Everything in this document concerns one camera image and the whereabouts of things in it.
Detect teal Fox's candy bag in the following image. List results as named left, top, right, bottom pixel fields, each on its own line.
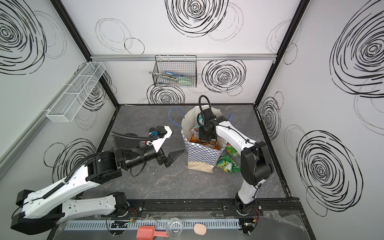
left=191, top=125, right=200, bottom=138

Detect checkered paper bag blue handles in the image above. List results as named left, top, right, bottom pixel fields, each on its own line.
left=168, top=106, right=227, bottom=173

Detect green snack packet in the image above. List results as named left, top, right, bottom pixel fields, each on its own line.
left=216, top=155, right=241, bottom=173
left=226, top=143, right=240, bottom=157

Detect orange snack packet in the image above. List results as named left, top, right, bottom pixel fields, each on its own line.
left=190, top=136, right=219, bottom=150

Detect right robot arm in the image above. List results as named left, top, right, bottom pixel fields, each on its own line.
left=197, top=95, right=274, bottom=216

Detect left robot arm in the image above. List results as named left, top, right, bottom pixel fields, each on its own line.
left=11, top=126, right=184, bottom=235

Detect pink oval sponge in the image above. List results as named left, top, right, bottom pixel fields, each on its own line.
left=194, top=224, right=207, bottom=236

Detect pink plastic scoop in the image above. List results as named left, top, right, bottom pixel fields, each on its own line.
left=136, top=226, right=169, bottom=240

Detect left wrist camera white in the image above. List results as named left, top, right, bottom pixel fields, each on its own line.
left=146, top=126, right=173, bottom=153

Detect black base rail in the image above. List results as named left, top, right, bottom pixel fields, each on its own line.
left=128, top=198, right=303, bottom=217

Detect black wire wall basket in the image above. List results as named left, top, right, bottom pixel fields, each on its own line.
left=152, top=55, right=198, bottom=88

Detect items in wire basket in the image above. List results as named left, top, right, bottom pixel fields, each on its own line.
left=149, top=71, right=194, bottom=87

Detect grey slotted cable duct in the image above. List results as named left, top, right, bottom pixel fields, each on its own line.
left=64, top=219, right=241, bottom=231

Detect clear acrylic wall shelf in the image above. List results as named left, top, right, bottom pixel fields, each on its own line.
left=46, top=62, right=106, bottom=123

